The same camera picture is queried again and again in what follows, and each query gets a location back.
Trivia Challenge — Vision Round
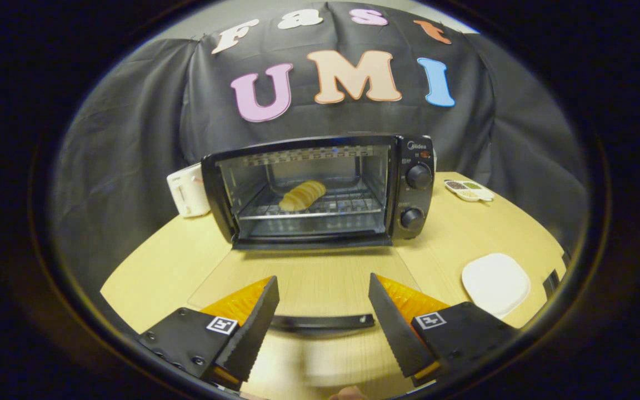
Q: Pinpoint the white pop-up toaster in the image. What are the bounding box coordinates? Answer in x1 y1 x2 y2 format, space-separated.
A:
166 163 211 218

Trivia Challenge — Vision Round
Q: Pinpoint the black backdrop cloth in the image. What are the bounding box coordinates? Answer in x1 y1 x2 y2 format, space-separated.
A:
48 0 590 276

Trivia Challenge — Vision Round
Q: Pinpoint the dark chair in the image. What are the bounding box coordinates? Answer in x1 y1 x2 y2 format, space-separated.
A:
542 269 563 302

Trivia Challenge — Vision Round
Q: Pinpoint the black toaster oven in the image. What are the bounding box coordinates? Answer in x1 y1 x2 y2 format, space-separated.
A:
187 133 437 337

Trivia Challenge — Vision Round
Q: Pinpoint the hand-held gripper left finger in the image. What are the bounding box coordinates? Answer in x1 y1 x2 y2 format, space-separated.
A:
137 275 281 392

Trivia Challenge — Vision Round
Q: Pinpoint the white divided condiment dish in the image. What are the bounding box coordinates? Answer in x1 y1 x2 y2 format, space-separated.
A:
444 179 495 203

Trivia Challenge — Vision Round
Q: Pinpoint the white square plate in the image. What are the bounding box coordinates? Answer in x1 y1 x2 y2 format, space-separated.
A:
461 253 532 319

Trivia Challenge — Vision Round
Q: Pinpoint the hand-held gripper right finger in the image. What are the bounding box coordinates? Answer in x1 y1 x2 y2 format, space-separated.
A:
368 272 521 388

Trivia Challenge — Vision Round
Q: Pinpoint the golden bread loaf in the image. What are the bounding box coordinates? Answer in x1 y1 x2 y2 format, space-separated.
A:
278 179 327 212

